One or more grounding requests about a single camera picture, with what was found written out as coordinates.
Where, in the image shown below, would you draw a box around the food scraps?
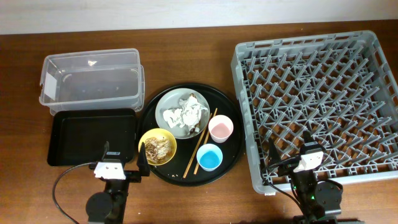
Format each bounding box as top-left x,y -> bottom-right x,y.
144,137 -> 172,164

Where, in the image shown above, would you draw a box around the yellow bowl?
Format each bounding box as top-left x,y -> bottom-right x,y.
138,128 -> 177,166

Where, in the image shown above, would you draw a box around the pink cup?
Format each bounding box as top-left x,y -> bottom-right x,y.
208,115 -> 234,143

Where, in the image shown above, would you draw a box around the blue cup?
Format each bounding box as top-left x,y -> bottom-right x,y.
196,144 -> 223,172

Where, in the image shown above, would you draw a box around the white paper waste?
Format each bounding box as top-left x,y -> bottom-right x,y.
162,93 -> 208,134

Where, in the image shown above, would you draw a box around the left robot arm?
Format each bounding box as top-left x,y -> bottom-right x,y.
85,142 -> 150,223

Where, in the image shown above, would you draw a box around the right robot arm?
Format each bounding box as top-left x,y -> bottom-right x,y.
265,131 -> 343,223

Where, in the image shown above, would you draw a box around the grey dishwasher rack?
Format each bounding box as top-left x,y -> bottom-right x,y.
231,30 -> 397,194

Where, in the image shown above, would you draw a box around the clear plastic waste bin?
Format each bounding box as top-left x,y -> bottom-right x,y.
39,49 -> 146,115

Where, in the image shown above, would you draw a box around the black rectangular tray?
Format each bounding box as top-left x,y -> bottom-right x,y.
47,108 -> 137,166

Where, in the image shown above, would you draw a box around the left wooden chopstick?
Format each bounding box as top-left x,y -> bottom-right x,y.
183,110 -> 217,179

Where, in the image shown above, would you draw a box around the wooden chopstick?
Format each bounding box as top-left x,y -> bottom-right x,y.
193,108 -> 218,175
183,110 -> 217,179

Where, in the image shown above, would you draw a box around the grey round plate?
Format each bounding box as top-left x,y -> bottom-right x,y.
155,88 -> 210,139

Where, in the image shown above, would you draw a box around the right wooden chopstick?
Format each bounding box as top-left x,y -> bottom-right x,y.
193,108 -> 218,175

